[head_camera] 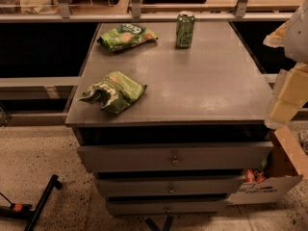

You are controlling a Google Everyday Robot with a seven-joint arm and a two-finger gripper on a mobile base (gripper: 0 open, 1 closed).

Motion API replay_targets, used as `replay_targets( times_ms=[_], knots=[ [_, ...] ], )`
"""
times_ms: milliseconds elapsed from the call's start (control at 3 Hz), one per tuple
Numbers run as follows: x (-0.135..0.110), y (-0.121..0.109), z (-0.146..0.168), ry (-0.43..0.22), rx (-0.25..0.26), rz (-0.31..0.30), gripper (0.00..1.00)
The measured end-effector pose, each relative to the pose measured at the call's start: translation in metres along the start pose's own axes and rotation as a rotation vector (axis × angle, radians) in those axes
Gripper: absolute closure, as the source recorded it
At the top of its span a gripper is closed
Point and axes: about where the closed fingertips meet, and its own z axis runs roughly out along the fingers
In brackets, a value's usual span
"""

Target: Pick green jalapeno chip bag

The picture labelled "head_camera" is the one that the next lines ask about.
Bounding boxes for grey drawer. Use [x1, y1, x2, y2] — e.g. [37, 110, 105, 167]
[95, 176, 244, 197]
[106, 200, 227, 216]
[77, 141, 272, 172]

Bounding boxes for green rice chip bag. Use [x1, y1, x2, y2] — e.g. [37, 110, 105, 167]
[97, 23, 158, 52]

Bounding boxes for middle grey drawer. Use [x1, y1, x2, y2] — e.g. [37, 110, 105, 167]
[95, 176, 244, 197]

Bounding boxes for black tripod stand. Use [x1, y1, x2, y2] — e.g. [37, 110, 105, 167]
[0, 173, 64, 231]

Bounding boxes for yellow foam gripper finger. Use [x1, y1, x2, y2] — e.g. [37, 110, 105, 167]
[269, 68, 308, 123]
[263, 21, 289, 48]

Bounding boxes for orange snack packets in box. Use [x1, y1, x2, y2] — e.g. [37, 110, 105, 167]
[244, 169, 267, 184]

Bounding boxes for white cardboard box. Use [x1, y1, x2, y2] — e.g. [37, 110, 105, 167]
[228, 126, 308, 205]

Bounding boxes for green jalapeno chip bag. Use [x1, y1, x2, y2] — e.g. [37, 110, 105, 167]
[79, 71, 147, 114]

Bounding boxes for grey metal shelf frame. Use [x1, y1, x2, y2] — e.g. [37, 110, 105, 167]
[0, 0, 306, 23]

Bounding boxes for grey drawer cabinet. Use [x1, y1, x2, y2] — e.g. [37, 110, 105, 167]
[66, 22, 270, 203]

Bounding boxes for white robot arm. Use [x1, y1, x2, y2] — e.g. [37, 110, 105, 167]
[263, 0, 308, 129]

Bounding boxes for top grey drawer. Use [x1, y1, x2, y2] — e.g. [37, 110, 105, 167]
[77, 141, 272, 172]

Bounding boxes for green soda can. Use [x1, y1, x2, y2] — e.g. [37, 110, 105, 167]
[176, 11, 194, 48]

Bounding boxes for bottom grey drawer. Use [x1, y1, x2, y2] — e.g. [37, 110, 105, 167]
[106, 200, 227, 216]

